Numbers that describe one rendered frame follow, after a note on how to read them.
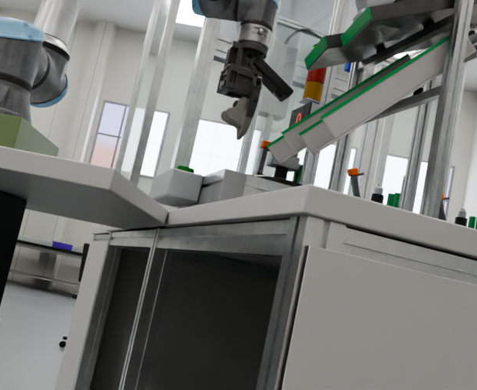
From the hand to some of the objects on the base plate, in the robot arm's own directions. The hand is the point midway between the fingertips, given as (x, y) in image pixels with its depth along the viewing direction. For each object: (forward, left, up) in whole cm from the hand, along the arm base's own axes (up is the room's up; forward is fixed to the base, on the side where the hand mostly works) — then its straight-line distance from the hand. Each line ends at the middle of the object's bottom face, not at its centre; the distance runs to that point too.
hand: (242, 135), depth 142 cm
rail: (-16, +24, -20) cm, 35 cm away
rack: (+35, -23, -24) cm, 48 cm away
